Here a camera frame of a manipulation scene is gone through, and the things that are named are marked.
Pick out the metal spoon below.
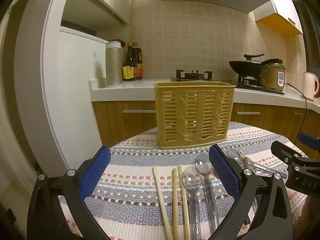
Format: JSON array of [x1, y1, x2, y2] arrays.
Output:
[[226, 149, 241, 161], [243, 157, 288, 178]]

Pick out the yellow plastic utensil basket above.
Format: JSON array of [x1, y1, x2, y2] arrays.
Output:
[[154, 81, 236, 150]]

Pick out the white refrigerator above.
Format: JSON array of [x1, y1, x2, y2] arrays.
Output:
[[59, 27, 110, 170]]

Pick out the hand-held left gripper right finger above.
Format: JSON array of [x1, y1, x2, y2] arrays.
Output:
[[209, 144, 293, 240]]

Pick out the black wok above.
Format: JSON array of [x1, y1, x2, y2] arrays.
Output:
[[228, 54, 265, 77]]

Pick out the black power cable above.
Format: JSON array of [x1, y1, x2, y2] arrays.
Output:
[[285, 83, 308, 135]]

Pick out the white kitchen countertop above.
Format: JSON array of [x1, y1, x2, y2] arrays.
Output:
[[88, 79, 320, 110]]

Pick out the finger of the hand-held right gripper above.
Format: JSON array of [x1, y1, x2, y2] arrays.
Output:
[[297, 132, 320, 152], [271, 140, 309, 167]]

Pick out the black gas stove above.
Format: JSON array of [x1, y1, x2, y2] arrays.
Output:
[[171, 69, 285, 95]]

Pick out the white electric kettle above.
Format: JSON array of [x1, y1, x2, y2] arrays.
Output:
[[303, 72, 320, 100]]

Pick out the striped woven tablecloth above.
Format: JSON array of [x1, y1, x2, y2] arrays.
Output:
[[59, 122, 309, 240]]

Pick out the white wall cabinet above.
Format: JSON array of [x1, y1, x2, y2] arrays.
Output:
[[61, 0, 133, 27]]

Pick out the wooden base cabinet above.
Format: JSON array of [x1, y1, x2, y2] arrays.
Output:
[[92, 101, 320, 153]]

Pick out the yellow wall cabinet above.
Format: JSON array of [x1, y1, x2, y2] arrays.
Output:
[[255, 0, 304, 35]]

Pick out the golden rice cooker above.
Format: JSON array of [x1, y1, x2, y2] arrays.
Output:
[[260, 58, 286, 91]]

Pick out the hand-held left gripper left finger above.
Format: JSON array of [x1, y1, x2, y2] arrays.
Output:
[[26, 145, 112, 240]]

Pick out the grey thermos flask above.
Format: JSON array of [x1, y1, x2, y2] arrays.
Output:
[[105, 41, 123, 88]]

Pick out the red label sauce bottle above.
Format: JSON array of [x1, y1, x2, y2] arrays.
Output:
[[132, 42, 143, 80]]

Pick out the dark soy sauce bottle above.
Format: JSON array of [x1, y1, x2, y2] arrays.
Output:
[[122, 42, 135, 82]]

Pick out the clear plastic spoon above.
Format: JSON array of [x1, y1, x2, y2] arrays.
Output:
[[182, 166, 203, 240], [195, 153, 220, 234]]

